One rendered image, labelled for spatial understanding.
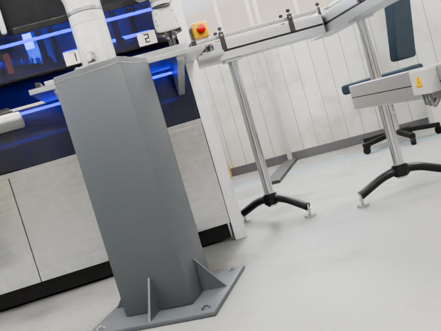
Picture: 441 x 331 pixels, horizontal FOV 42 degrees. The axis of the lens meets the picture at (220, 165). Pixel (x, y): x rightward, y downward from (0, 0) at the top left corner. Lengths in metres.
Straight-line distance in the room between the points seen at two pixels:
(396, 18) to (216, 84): 1.80
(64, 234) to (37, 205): 0.18
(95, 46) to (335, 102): 3.57
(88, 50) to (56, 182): 0.88
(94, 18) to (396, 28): 2.94
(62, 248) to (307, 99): 3.17
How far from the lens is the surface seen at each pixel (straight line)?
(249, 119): 2.89
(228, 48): 2.86
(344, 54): 5.30
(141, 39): 2.72
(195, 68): 2.72
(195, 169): 2.70
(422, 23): 5.05
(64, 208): 2.71
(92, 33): 2.01
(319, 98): 5.31
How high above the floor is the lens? 0.59
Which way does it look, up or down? 5 degrees down
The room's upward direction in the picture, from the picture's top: 16 degrees counter-clockwise
